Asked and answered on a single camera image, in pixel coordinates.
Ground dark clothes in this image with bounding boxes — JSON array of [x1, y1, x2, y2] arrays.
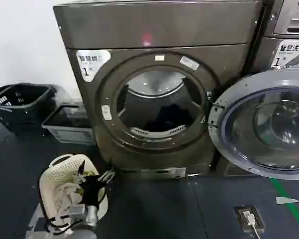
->
[[143, 103, 202, 131]]

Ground black plastic basket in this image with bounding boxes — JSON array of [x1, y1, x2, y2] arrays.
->
[[0, 83, 57, 135]]

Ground silver stacked machine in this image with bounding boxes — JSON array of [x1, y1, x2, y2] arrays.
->
[[271, 0, 299, 38]]

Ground white arrow floor sticker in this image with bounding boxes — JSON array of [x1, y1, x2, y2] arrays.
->
[[276, 196, 299, 205]]

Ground grey front-loading dryer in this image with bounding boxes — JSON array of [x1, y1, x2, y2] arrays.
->
[[53, 0, 267, 179]]

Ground grey metal basket stand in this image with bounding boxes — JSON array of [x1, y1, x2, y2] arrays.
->
[[24, 203, 73, 239]]

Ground white cloth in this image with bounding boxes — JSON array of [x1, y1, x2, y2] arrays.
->
[[53, 174, 85, 215]]

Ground white perforated laundry basket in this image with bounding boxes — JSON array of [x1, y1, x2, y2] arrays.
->
[[39, 153, 108, 225]]

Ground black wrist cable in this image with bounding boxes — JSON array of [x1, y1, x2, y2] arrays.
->
[[46, 215, 86, 231]]

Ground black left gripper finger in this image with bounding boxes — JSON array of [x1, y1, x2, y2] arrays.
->
[[97, 169, 115, 183], [76, 160, 89, 186]]

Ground white plug with cable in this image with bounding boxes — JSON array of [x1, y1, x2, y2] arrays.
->
[[241, 210, 261, 239]]

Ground round glass dryer door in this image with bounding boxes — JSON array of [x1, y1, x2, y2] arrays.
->
[[207, 66, 299, 180]]

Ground black floor socket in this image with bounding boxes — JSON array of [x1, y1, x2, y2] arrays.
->
[[233, 205, 266, 231]]

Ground grey washer with label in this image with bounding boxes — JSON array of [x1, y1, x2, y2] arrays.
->
[[249, 34, 299, 176]]

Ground green floor tape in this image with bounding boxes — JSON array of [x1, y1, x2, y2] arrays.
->
[[268, 177, 299, 235]]

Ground grey plastic crate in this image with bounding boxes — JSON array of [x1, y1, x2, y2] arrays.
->
[[41, 103, 96, 145]]

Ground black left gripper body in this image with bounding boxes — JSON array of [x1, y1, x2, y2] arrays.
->
[[79, 175, 107, 208]]

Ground green cloth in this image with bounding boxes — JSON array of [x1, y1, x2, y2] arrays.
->
[[74, 170, 99, 197]]

